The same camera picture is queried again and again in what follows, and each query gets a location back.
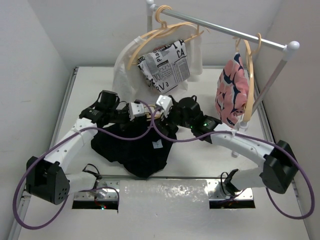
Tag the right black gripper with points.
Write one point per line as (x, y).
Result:
(168, 120)

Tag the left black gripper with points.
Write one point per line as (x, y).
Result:
(127, 121)

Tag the beige hanger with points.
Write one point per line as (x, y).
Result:
(163, 31)
(150, 112)
(248, 110)

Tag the black t shirt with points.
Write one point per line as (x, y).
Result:
(138, 157)

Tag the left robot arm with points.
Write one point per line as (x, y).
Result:
(47, 177)

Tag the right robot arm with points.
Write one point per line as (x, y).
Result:
(275, 169)

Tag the white t shirt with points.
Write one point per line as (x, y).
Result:
(132, 84)

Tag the newspaper print t shirt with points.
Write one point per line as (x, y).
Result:
(166, 67)

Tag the pink patterned t shirt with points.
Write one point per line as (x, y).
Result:
(232, 91)

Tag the white paper label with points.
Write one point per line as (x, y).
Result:
(157, 144)

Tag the metal clothes rack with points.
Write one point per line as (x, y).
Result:
(225, 30)

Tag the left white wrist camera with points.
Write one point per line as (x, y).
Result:
(136, 109)

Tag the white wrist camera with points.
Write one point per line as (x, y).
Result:
(136, 109)
(165, 103)

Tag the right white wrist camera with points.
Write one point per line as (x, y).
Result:
(165, 103)

